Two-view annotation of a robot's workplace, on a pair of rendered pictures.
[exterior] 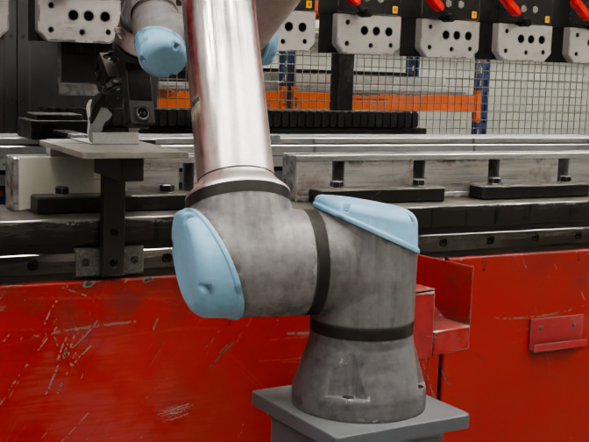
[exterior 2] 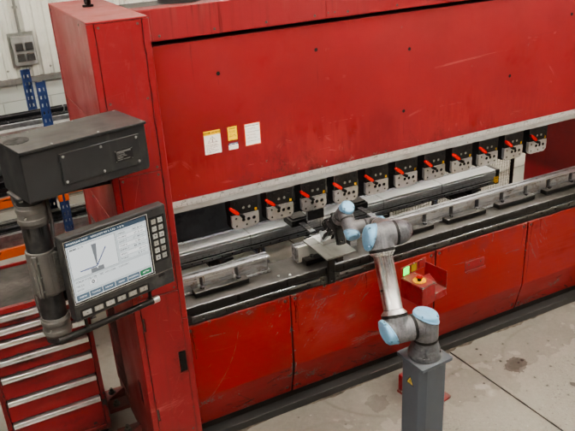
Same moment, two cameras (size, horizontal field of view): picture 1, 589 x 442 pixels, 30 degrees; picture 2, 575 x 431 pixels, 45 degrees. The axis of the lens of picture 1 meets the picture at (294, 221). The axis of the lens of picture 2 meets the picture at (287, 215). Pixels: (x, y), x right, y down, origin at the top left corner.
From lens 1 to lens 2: 2.10 m
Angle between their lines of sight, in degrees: 16
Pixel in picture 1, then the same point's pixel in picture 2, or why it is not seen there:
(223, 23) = (388, 270)
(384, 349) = (431, 346)
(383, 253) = (431, 327)
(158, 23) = (351, 227)
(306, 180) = not seen: hidden behind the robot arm
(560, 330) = (476, 263)
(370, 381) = (429, 355)
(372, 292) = (429, 335)
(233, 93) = (392, 290)
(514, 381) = (459, 283)
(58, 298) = (316, 292)
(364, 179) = not seen: hidden behind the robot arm
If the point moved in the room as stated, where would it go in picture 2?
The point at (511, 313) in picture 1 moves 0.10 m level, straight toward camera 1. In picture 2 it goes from (458, 262) to (459, 270)
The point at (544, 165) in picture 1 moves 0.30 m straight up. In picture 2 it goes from (469, 203) to (472, 157)
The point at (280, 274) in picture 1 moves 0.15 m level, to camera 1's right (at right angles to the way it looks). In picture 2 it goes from (407, 336) to (442, 335)
